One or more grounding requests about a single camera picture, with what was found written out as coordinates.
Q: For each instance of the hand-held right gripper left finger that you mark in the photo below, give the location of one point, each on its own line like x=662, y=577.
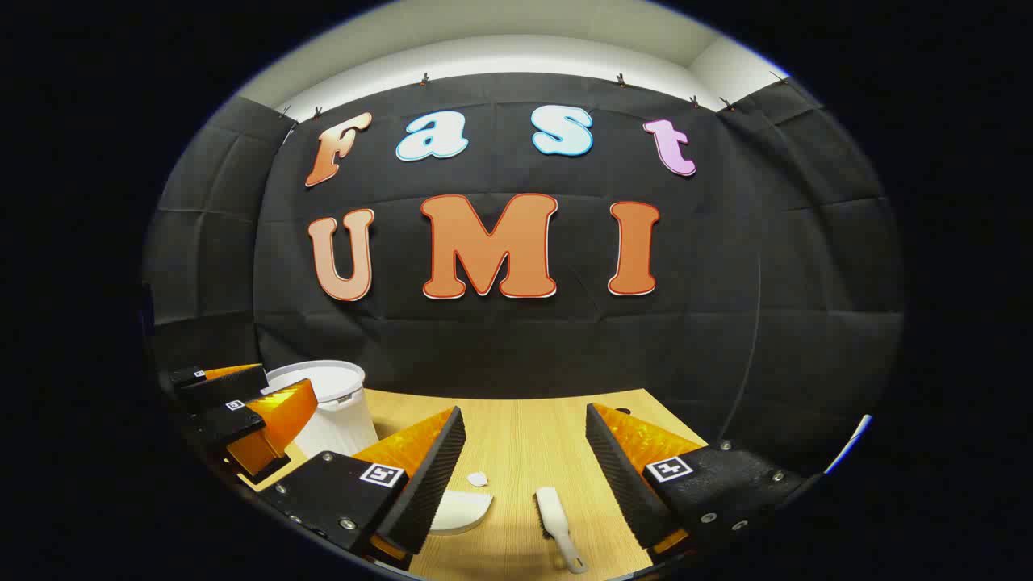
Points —
x=428, y=476

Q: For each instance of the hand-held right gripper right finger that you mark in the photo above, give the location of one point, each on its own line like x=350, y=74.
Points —
x=621, y=476

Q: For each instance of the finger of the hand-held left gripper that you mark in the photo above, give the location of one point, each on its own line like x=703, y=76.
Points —
x=218, y=389
x=230, y=428

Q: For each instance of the white paper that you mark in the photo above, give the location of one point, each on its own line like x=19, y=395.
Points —
x=478, y=479

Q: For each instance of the white plastic dustpan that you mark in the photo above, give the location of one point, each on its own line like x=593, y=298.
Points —
x=464, y=512

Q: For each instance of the small white broom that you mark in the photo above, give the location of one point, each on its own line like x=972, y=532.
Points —
x=553, y=512

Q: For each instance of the white ribbed garbage bin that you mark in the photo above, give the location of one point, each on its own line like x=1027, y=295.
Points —
x=339, y=420

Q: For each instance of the wooden desktop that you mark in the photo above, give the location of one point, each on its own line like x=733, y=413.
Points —
x=524, y=436

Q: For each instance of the black backdrop cloth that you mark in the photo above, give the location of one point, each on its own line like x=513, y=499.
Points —
x=524, y=347

